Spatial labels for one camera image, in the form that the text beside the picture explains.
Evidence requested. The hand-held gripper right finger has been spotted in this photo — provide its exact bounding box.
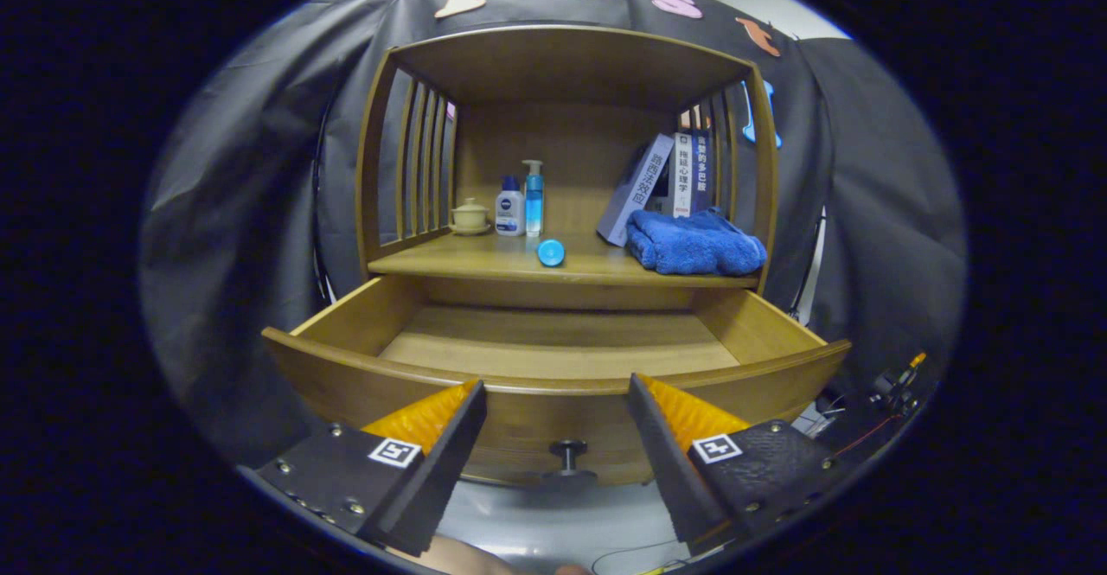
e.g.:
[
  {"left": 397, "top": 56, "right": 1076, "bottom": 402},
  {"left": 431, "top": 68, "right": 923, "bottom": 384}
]
[{"left": 628, "top": 373, "right": 859, "bottom": 557}]

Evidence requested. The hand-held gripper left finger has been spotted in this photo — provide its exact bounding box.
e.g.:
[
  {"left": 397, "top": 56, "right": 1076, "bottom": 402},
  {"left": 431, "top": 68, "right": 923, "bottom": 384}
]
[{"left": 251, "top": 378, "right": 488, "bottom": 559}]

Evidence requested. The wooden drawer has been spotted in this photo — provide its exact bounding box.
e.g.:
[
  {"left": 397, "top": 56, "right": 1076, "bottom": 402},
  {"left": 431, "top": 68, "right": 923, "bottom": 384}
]
[{"left": 262, "top": 274, "right": 853, "bottom": 488}]

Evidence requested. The wooden countertop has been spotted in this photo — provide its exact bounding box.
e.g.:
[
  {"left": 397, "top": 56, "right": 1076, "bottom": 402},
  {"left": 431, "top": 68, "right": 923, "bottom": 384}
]
[{"left": 368, "top": 229, "right": 762, "bottom": 291}]

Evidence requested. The wooden cabinet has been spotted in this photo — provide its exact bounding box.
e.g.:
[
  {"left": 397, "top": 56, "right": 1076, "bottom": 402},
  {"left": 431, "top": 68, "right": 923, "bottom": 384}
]
[{"left": 355, "top": 24, "right": 781, "bottom": 308}]

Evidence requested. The blue towel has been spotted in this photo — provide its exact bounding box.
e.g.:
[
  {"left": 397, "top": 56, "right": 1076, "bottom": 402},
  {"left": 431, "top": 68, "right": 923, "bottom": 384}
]
[{"left": 624, "top": 208, "right": 769, "bottom": 277}]

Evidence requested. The black and orange tool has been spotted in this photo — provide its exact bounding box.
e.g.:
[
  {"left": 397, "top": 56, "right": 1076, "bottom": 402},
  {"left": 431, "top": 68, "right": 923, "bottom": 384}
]
[{"left": 869, "top": 350, "right": 931, "bottom": 420}]

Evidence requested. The small beige lidded cup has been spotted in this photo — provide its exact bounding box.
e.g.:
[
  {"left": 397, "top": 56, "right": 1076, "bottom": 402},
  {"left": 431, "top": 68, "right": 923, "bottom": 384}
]
[{"left": 447, "top": 197, "right": 492, "bottom": 236}]

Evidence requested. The white lotion bottle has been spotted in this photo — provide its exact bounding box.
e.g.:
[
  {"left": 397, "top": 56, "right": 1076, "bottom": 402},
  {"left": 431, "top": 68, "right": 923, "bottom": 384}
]
[{"left": 495, "top": 176, "right": 526, "bottom": 238}]

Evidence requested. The blue pump bottle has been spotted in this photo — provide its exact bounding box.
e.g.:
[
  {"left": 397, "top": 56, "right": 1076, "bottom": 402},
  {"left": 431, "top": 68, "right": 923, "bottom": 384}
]
[{"left": 522, "top": 159, "right": 546, "bottom": 239}]

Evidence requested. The grey book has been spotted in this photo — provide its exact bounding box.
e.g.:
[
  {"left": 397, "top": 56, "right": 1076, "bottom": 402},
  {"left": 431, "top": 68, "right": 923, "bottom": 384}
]
[{"left": 597, "top": 132, "right": 675, "bottom": 247}]

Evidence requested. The white spine book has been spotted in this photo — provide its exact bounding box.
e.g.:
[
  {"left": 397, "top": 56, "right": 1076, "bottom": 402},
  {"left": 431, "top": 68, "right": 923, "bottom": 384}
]
[{"left": 672, "top": 132, "right": 694, "bottom": 218}]

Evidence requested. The dark blue book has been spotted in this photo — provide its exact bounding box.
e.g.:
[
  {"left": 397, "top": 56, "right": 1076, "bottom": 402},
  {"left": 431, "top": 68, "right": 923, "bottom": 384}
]
[{"left": 690, "top": 130, "right": 714, "bottom": 214}]

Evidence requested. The black backdrop cloth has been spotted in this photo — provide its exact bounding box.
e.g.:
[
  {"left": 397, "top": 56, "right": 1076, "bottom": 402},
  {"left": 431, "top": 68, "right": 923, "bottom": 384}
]
[{"left": 138, "top": 0, "right": 968, "bottom": 463}]

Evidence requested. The black floor cable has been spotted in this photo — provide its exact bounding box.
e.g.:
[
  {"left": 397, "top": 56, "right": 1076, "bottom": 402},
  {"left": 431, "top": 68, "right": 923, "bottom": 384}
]
[{"left": 591, "top": 537, "right": 693, "bottom": 574}]

